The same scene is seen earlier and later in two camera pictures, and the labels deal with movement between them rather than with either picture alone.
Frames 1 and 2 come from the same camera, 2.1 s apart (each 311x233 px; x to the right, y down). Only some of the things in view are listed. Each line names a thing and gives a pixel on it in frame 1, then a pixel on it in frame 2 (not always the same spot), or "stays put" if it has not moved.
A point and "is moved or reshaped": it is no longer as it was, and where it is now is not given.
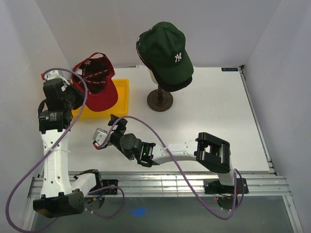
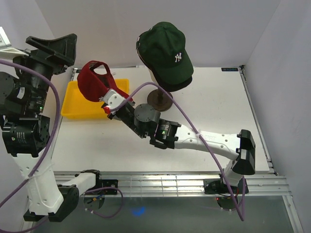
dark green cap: [162, 47] stays put
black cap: [165, 87] stays put
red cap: [98, 72] is moved or reshaped
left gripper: [80, 95] -> [59, 53]
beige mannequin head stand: [159, 100] stays put
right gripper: [121, 123] -> [114, 115]
